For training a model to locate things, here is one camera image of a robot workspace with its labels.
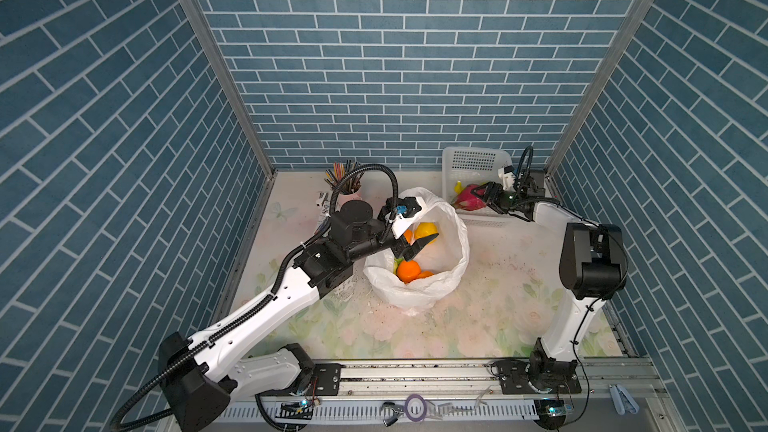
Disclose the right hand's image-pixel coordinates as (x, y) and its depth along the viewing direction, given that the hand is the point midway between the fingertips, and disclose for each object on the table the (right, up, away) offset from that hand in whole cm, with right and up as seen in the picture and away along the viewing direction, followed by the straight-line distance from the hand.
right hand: (477, 191), depth 98 cm
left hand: (-20, -7, -33) cm, 39 cm away
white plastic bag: (-11, -21, -2) cm, 24 cm away
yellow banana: (-4, +2, +10) cm, 11 cm away
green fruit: (-27, -22, -10) cm, 36 cm away
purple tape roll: (-20, -51, -27) cm, 61 cm away
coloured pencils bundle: (-47, +7, +3) cm, 47 cm away
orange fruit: (-23, -24, -11) cm, 35 cm away
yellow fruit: (-17, -12, -2) cm, 21 cm away
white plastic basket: (+5, +10, +22) cm, 25 cm away
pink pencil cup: (-45, -2, +2) cm, 45 cm away
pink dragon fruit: (-3, -3, -2) cm, 5 cm away
